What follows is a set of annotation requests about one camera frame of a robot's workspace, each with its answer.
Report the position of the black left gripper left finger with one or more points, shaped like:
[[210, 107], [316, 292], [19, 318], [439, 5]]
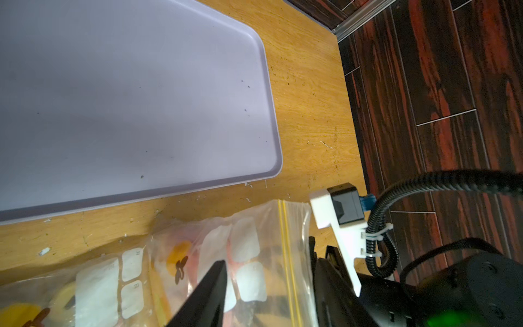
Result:
[[205, 306]]

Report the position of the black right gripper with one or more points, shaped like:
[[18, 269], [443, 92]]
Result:
[[482, 290]]

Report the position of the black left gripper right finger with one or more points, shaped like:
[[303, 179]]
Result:
[[335, 300]]

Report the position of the ziploc bag with pink cookies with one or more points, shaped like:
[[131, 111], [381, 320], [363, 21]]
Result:
[[267, 254]]

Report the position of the ziploc bag with yellow cookies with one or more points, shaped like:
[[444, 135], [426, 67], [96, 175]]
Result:
[[118, 289]]

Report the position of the lavender plastic tray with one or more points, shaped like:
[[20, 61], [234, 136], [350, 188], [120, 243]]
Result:
[[113, 102]]

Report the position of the aluminium corner profile right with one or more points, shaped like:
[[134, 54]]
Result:
[[360, 17]]

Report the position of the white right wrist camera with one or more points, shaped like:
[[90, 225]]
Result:
[[343, 209]]

